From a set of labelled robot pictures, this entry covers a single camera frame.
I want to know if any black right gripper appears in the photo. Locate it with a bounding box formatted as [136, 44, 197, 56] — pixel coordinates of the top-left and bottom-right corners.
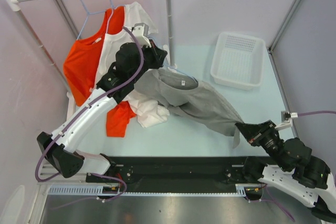
[234, 119, 288, 170]

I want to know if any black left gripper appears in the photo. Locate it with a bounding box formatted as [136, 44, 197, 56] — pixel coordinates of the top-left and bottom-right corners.
[129, 39, 166, 82]

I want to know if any blue wire hanger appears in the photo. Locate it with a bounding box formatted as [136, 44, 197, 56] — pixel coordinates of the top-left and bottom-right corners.
[163, 60, 197, 82]

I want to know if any white t shirt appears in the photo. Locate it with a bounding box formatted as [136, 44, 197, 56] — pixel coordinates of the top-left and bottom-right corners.
[90, 1, 171, 129]

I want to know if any grey t shirt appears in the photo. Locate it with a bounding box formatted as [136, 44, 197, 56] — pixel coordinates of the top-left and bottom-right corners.
[134, 68, 244, 148]

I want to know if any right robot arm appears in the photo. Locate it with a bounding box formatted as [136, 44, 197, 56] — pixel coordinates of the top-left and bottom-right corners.
[236, 120, 335, 223]

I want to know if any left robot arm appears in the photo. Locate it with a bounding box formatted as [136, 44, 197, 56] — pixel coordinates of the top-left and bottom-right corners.
[35, 42, 167, 182]

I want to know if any orange t shirt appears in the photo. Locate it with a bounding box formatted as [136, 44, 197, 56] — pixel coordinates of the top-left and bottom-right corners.
[63, 5, 136, 137]

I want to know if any blue hanger under orange shirt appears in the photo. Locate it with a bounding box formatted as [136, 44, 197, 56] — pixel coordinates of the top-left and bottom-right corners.
[76, 0, 105, 40]

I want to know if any white plastic basket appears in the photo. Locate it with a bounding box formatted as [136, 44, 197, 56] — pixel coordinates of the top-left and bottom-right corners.
[210, 32, 266, 90]

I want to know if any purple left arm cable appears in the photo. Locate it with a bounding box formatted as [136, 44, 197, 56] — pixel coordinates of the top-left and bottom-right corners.
[35, 26, 145, 183]

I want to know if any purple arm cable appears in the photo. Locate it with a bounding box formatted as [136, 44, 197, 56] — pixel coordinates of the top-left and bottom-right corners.
[35, 26, 145, 183]
[296, 110, 336, 117]

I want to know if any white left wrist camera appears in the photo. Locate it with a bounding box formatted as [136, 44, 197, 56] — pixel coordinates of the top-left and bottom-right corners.
[132, 23, 152, 48]

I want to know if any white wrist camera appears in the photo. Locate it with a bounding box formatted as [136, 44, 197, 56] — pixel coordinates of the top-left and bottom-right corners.
[132, 23, 152, 48]
[275, 111, 298, 131]

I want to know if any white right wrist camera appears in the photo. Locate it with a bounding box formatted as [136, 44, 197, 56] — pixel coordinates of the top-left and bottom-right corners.
[275, 111, 298, 131]

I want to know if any grey slotted cable duct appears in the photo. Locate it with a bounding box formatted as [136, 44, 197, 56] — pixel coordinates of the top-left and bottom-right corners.
[47, 184, 263, 197]

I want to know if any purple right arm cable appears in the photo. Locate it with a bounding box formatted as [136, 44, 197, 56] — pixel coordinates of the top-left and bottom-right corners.
[296, 110, 336, 117]

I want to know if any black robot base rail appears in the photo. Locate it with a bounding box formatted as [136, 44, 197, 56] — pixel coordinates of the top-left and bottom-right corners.
[86, 157, 254, 194]

